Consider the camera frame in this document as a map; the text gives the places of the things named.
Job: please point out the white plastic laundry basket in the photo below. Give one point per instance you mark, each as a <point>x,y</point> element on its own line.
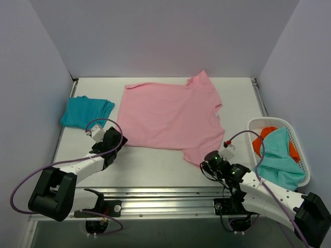
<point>255,127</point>

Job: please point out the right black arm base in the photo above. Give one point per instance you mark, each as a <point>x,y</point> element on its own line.
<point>234,218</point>

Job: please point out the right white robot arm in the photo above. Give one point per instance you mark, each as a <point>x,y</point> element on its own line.
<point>306,215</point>

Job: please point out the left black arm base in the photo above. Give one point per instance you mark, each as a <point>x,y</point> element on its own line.
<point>109,211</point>

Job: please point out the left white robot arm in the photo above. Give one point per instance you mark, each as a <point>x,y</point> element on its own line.
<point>56,194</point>

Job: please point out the aluminium mounting rail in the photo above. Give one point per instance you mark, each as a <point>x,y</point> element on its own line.
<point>163,203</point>

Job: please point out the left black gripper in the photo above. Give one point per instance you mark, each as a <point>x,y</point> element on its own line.
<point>114,139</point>

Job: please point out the folded teal t shirt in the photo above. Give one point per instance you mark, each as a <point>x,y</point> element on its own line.
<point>81,110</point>

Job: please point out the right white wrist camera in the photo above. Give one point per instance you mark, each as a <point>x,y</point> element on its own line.
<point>228,151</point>

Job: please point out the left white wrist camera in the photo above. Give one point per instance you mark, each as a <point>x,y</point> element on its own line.
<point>95,131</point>

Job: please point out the pink t shirt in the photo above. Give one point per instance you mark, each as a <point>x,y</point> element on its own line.
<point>175,117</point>

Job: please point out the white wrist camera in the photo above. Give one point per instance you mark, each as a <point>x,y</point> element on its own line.
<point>95,131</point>
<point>228,151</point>

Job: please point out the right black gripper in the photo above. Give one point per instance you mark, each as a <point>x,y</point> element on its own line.
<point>207,164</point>

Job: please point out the light turquoise t shirt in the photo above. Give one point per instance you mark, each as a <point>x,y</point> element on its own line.
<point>280,164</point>

